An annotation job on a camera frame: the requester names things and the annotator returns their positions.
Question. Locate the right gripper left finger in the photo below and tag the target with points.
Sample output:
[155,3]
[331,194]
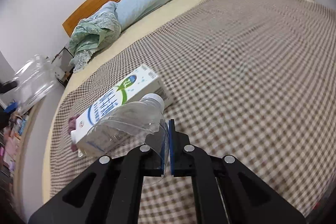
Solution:
[108,191]

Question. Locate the purple cloth scrunchie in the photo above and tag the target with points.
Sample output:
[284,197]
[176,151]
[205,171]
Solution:
[71,127]

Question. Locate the white milk carton box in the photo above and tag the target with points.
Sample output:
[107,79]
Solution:
[132,87]

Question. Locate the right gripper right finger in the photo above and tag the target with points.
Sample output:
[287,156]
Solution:
[224,189]

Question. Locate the black bedside shelf rack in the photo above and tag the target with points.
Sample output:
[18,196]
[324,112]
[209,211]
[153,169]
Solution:
[63,69]

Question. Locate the clutter on window sill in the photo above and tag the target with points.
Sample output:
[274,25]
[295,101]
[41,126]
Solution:
[12,128]

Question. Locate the cream bed sheet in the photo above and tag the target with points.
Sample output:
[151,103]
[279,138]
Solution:
[138,30]

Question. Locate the clear plastic jar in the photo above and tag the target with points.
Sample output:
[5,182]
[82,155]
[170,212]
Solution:
[35,80]

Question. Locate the clear plastic water bottle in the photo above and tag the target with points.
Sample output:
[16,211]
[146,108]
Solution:
[135,123]

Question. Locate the green floral quilt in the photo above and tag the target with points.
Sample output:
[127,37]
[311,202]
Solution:
[94,34]

